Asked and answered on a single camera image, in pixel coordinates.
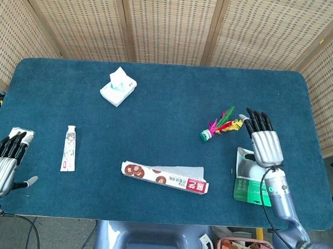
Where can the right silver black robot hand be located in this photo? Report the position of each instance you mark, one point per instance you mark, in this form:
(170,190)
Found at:
(267,148)

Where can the colourful feather shuttlecock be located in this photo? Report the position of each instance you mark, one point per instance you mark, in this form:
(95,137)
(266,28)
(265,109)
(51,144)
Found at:
(206,135)

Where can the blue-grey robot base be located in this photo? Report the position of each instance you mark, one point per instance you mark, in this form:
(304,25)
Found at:
(155,238)

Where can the flat clear blister pack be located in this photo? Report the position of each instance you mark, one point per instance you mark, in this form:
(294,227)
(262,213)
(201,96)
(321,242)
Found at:
(15,130)

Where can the green packaged bowl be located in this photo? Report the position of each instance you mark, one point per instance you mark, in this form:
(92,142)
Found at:
(247,190)

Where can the white floral toothpaste tube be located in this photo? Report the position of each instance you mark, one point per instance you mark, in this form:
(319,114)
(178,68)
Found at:
(69,150)

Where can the blue carpet table mat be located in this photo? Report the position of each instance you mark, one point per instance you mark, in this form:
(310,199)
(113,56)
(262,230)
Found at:
(167,116)

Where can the long white red box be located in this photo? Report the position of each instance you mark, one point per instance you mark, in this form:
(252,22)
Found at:
(166,180)

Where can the white power strip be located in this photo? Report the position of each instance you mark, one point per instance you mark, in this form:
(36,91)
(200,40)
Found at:
(205,243)

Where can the white tissue pack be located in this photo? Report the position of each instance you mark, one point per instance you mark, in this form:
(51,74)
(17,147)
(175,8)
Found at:
(117,94)

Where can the woven bamboo folding screen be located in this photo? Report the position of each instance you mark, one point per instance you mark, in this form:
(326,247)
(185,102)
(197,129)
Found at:
(171,24)

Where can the yellow post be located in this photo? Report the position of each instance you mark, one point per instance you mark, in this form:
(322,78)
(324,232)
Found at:
(259,234)

